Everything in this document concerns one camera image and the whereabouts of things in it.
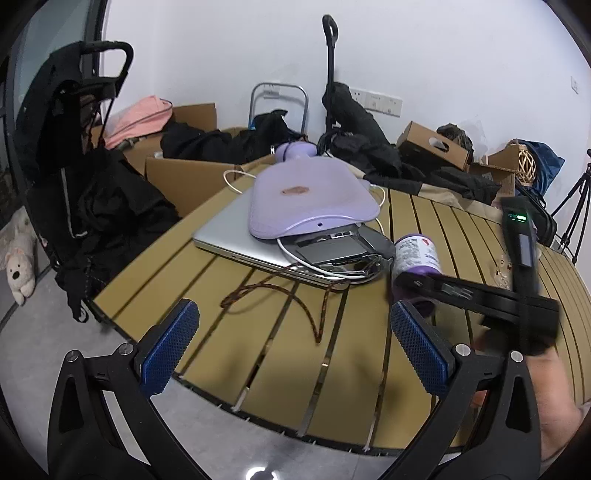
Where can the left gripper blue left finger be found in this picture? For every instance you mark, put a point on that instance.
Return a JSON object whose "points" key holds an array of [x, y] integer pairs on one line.
{"points": [[103, 424]]}

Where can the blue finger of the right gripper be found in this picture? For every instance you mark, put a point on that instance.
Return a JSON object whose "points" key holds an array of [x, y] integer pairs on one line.
{"points": [[451, 290]]}

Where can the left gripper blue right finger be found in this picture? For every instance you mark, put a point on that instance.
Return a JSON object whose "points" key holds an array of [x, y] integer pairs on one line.
{"points": [[505, 441]]}

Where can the purple bottle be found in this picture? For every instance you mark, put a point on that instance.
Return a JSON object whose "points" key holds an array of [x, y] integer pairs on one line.
{"points": [[414, 253]]}

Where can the person's right hand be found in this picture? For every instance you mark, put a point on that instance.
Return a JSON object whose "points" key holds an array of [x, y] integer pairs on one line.
{"points": [[560, 417]]}

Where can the black tripod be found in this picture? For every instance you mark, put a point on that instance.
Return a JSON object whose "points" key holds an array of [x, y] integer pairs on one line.
{"points": [[581, 190]]}

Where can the open cardboard box right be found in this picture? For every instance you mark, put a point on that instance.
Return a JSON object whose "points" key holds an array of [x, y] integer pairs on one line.
{"points": [[501, 167]]}

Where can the wicker ball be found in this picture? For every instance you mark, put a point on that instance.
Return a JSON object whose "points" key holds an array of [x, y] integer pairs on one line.
{"points": [[527, 167]]}

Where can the blue cloth bag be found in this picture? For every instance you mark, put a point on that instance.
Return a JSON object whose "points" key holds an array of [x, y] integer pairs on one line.
{"points": [[548, 165]]}

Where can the lilac hot water bottle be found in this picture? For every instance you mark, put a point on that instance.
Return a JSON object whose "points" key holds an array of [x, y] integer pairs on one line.
{"points": [[303, 193]]}

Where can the white plush toy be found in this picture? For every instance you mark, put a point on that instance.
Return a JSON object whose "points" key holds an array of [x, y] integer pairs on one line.
{"points": [[18, 257]]}

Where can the black clothes pile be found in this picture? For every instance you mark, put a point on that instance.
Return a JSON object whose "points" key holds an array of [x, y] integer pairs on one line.
{"points": [[358, 140]]}

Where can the silver laptop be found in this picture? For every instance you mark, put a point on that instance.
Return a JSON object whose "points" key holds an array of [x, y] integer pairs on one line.
{"points": [[227, 235]]}

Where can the black stroller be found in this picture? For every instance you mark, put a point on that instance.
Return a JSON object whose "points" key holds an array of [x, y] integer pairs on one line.
{"points": [[94, 210]]}

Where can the large cardboard box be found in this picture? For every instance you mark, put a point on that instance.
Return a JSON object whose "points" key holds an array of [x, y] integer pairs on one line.
{"points": [[186, 183]]}

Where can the folding metal chair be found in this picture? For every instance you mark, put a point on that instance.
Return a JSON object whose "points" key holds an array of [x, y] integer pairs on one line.
{"points": [[293, 99]]}

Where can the pink backpack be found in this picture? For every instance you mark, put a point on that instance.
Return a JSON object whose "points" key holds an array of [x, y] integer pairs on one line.
{"points": [[147, 116]]}

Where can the small cardboard box with handle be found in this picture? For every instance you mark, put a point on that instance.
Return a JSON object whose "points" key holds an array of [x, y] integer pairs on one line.
{"points": [[422, 147]]}

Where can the white wall socket strip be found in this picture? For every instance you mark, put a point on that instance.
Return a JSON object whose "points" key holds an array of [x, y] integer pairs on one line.
{"points": [[379, 103]]}

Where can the black cart handle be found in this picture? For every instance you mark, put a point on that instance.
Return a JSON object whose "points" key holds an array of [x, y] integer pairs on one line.
{"points": [[331, 31]]}

